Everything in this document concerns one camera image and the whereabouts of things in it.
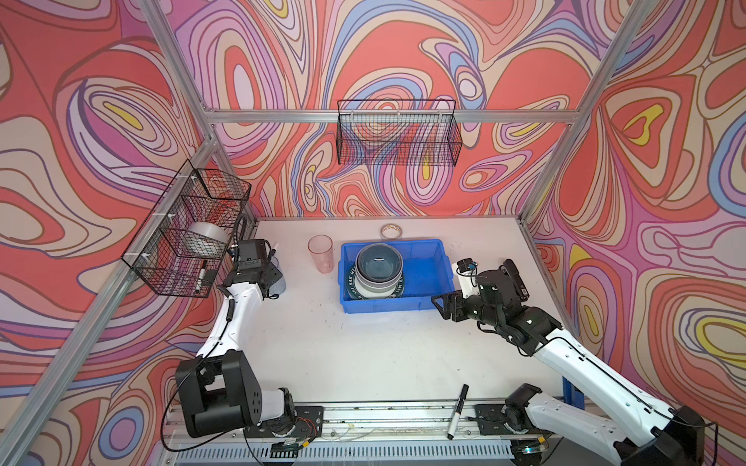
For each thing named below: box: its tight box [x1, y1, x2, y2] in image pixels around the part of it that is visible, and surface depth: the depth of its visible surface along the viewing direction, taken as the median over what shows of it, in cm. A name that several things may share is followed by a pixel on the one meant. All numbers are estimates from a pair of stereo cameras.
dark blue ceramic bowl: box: [356, 243, 404, 283], surface depth 95 cm
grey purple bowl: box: [355, 267, 403, 293], surface depth 90 cm
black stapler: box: [499, 258, 530, 300], surface depth 98 cm
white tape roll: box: [178, 221, 231, 259], surface depth 73 cm
